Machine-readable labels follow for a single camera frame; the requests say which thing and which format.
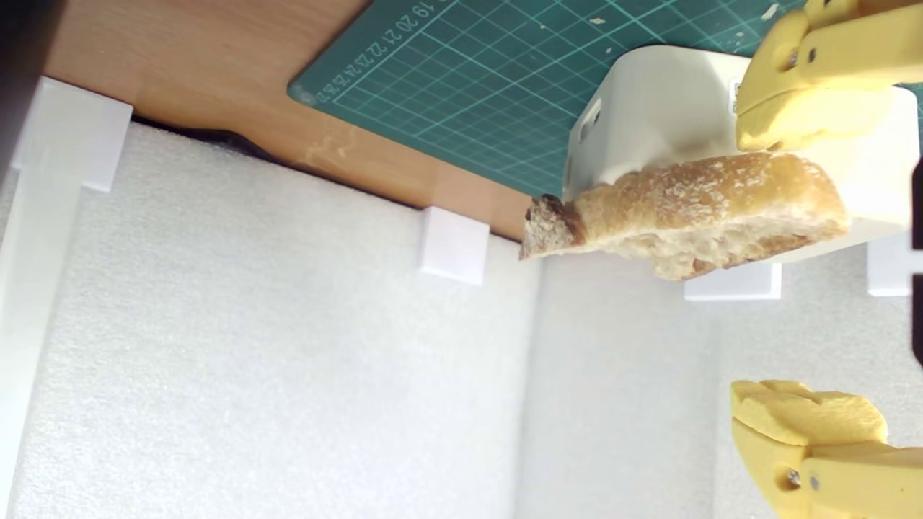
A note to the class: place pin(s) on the brown bread slice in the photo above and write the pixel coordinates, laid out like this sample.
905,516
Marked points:
685,209

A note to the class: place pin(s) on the black two-slot toaster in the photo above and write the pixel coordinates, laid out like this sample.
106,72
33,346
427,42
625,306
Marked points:
18,58

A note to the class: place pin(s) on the white block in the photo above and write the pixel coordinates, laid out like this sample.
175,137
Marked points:
649,108

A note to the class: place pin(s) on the green cutting mat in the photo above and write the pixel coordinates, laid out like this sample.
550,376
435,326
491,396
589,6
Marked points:
469,72

